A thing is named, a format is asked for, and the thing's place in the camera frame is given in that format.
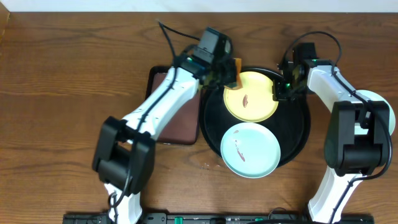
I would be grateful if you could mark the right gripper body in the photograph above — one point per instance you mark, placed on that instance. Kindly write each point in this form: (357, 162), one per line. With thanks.
(287, 90)

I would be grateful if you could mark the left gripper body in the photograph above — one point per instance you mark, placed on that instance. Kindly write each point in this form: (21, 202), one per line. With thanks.
(224, 74)

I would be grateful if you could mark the green and orange sponge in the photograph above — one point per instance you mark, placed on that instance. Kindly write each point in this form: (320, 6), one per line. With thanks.
(233, 69)

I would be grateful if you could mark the yellow plate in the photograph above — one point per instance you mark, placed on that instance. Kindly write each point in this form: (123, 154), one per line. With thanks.
(253, 102)

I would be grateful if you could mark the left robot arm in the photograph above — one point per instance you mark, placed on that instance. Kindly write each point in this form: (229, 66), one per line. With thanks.
(125, 152)

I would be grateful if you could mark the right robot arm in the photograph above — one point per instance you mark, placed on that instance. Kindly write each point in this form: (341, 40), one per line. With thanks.
(358, 144)

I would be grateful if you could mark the round black tray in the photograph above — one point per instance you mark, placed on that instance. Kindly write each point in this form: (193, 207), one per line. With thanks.
(290, 123)

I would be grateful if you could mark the black rectangular water tray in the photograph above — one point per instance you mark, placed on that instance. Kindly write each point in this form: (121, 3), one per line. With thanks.
(184, 126)

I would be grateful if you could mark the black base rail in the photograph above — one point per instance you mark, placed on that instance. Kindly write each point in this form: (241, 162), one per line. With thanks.
(162, 218)

